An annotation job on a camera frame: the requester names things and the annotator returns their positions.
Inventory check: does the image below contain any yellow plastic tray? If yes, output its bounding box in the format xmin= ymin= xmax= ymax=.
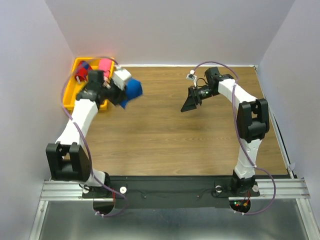
xmin=62 ymin=57 xmax=115 ymax=113

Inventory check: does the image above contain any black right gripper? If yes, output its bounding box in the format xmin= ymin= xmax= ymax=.
xmin=180 ymin=85 xmax=219 ymax=113

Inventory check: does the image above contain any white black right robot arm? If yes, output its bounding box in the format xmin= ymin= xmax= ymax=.
xmin=180 ymin=67 xmax=270 ymax=195

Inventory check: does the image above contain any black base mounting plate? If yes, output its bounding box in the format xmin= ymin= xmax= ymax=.
xmin=81 ymin=175 xmax=260 ymax=211

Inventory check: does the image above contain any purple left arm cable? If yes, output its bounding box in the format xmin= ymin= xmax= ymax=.
xmin=60 ymin=56 xmax=130 ymax=218

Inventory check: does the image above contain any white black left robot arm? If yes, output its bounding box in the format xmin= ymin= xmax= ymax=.
xmin=45 ymin=67 xmax=131 ymax=197

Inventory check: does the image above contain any hot pink rolled towel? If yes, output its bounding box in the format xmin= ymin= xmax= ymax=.
xmin=98 ymin=58 xmax=114 ymax=78

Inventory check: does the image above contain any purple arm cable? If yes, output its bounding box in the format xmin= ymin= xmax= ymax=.
xmin=189 ymin=60 xmax=277 ymax=216
xmin=60 ymin=56 xmax=130 ymax=218

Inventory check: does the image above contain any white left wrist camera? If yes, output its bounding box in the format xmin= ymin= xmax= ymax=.
xmin=112 ymin=68 xmax=132 ymax=91

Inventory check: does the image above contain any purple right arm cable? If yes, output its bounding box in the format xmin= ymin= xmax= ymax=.
xmin=189 ymin=60 xmax=277 ymax=216

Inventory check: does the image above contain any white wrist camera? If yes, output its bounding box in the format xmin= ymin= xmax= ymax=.
xmin=112 ymin=68 xmax=132 ymax=91
xmin=186 ymin=70 xmax=197 ymax=87

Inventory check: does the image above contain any blue towel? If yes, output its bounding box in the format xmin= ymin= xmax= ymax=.
xmin=119 ymin=78 xmax=143 ymax=109

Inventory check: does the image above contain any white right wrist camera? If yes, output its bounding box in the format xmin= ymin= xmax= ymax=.
xmin=186 ymin=70 xmax=197 ymax=87

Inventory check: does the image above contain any red blue patterned cloth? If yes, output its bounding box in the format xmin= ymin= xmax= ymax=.
xmin=74 ymin=60 xmax=93 ymax=84

